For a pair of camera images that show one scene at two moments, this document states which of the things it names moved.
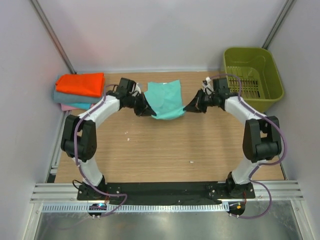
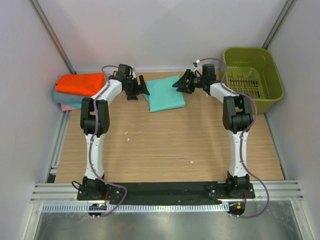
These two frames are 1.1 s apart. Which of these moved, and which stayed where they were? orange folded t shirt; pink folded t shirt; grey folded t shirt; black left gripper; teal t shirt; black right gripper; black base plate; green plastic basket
Moved: black left gripper; black right gripper; teal t shirt
Stayed: green plastic basket; pink folded t shirt; black base plate; orange folded t shirt; grey folded t shirt
